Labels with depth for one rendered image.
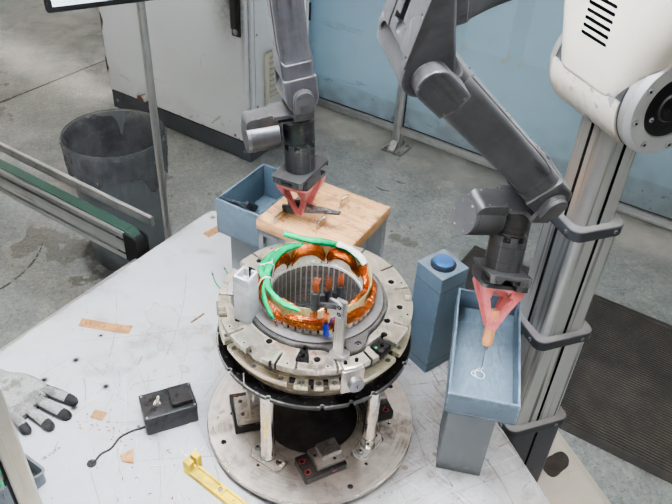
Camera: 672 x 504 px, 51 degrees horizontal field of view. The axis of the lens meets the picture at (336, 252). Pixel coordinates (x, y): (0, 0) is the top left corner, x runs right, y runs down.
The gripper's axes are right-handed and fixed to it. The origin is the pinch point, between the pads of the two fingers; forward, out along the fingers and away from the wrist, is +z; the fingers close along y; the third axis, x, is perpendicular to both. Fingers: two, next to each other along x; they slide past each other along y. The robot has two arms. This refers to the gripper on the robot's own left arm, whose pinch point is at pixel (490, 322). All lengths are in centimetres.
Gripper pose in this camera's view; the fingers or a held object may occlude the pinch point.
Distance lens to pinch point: 114.6
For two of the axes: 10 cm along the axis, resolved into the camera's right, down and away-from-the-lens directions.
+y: 0.9, 2.6, -9.6
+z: -1.4, 9.6, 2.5
